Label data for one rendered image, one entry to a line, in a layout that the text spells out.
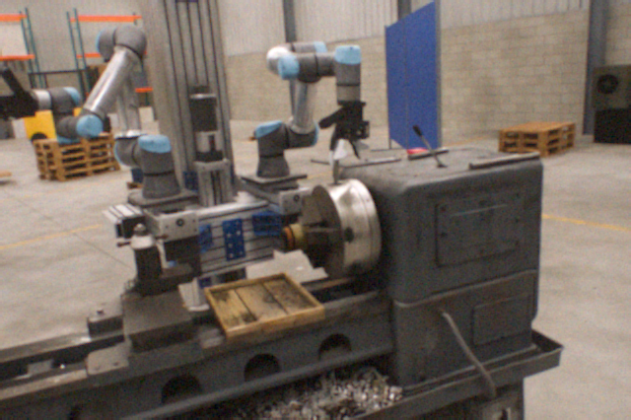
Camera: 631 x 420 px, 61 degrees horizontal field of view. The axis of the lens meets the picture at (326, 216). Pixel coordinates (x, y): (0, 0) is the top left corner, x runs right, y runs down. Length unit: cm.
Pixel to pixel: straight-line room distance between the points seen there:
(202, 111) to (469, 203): 115
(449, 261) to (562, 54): 1079
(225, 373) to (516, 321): 103
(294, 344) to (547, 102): 1124
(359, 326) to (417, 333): 20
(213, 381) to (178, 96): 122
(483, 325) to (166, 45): 162
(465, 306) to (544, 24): 1099
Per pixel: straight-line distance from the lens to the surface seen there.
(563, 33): 1240
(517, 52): 1287
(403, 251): 165
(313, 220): 173
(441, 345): 187
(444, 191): 168
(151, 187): 215
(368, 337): 177
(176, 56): 234
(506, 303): 197
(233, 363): 163
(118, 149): 228
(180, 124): 235
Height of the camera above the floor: 158
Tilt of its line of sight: 15 degrees down
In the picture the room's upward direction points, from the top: 4 degrees counter-clockwise
